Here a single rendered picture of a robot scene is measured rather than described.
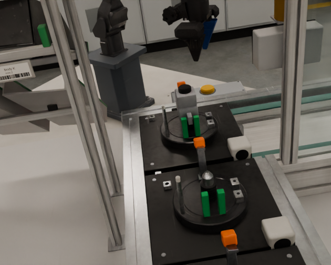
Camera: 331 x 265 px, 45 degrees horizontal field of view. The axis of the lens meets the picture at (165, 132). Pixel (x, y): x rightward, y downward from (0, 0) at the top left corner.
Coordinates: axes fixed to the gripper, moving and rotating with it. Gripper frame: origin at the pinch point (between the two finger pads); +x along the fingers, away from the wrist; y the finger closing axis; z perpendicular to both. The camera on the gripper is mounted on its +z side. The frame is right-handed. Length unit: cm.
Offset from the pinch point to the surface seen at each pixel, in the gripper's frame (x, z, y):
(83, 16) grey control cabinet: 56, 181, -232
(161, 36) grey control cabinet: 85, 118, -264
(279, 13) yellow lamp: -11.8, -20.8, 19.4
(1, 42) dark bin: -14.7, 20.0, 43.1
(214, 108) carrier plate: 17.7, -3.0, 1.3
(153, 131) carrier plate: 18.3, 9.5, 13.9
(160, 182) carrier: 19.2, 1.1, 32.0
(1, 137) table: 29, 66, 9
